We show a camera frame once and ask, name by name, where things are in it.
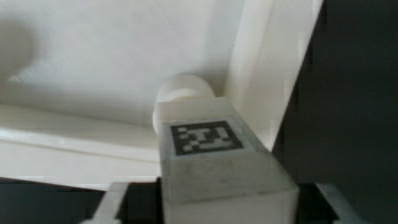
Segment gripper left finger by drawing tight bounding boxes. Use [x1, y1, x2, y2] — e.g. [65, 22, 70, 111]
[82, 181, 164, 224]

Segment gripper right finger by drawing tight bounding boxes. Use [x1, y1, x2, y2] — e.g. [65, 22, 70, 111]
[296, 183, 363, 224]

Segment white table leg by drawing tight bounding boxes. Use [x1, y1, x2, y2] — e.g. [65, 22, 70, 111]
[154, 75, 299, 224]

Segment white square tabletop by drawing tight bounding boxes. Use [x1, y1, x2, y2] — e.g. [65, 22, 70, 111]
[0, 0, 326, 189]

